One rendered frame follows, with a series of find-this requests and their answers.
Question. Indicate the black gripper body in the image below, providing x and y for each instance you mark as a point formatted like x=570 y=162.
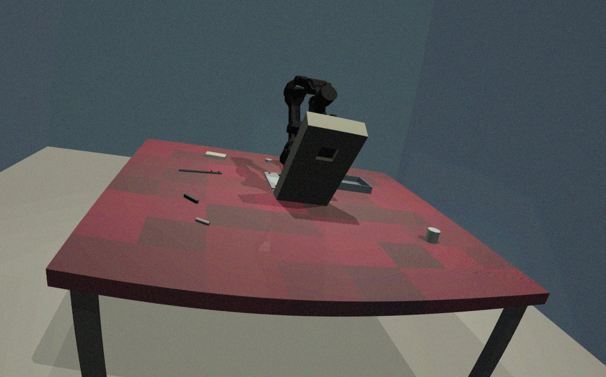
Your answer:
x=294 y=125

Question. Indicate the pale beige flat block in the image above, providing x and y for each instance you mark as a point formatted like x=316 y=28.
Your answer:
x=215 y=155

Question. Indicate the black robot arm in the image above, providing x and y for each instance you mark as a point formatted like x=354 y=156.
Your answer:
x=294 y=96

